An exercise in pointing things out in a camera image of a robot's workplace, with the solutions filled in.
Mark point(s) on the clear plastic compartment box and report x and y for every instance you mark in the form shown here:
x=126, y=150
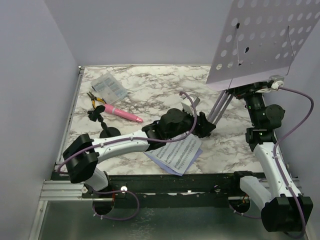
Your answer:
x=109, y=89

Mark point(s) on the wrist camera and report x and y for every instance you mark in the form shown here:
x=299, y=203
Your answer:
x=276, y=81
x=187, y=105

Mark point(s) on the lilac music stand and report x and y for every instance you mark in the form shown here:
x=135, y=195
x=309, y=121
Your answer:
x=260, y=39

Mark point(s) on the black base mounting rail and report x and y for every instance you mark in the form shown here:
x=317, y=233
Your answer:
x=171, y=191

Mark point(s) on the black microphone desk stand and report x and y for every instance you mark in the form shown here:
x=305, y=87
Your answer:
x=107, y=131

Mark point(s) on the yellow handled pliers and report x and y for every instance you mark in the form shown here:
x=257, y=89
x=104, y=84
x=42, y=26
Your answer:
x=95, y=99

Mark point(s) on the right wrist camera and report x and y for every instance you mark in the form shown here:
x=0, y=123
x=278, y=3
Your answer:
x=276, y=81

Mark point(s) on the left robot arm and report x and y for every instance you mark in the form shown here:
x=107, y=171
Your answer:
x=84, y=154

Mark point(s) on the white sheet music page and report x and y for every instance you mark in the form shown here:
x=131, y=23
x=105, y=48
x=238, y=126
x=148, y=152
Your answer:
x=178, y=155

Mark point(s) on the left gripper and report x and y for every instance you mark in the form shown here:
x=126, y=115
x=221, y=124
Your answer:
x=202, y=125

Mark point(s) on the pink toy microphone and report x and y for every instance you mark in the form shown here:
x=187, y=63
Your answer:
x=123, y=114

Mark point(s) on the aluminium extrusion frame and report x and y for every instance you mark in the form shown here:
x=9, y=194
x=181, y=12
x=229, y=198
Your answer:
x=58, y=188

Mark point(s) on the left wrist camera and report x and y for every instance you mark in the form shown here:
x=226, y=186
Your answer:
x=187, y=105

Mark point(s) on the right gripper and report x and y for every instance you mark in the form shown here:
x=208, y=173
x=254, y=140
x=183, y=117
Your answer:
x=250, y=89

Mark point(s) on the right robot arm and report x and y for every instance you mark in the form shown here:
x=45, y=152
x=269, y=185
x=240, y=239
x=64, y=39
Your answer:
x=283, y=208

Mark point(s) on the lilac paper sheet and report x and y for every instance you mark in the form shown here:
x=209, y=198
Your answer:
x=168, y=169

